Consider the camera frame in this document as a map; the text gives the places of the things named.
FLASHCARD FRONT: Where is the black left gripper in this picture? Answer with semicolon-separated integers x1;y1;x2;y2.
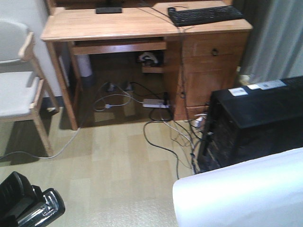
0;171;43;227

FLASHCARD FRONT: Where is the white paper stack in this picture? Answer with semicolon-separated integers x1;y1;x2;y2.
172;148;303;227

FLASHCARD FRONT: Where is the black stapler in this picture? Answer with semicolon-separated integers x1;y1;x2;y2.
18;188;65;227

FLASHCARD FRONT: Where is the wooden computer desk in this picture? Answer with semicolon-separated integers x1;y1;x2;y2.
41;0;252;130

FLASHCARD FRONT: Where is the wooden chair white cushion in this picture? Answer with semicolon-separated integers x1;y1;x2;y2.
0;19;59;156

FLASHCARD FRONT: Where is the white power strip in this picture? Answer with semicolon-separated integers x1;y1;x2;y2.
143;99;169;109

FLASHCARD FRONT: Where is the black monitor with stand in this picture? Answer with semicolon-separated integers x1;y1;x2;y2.
95;0;124;14

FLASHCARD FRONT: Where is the black computer tower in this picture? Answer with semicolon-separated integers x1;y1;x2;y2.
197;76;303;173

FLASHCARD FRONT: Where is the black keyboard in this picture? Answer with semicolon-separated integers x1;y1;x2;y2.
167;6;243;27

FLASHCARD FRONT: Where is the grey cable on floor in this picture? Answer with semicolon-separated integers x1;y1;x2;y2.
0;94;133;159

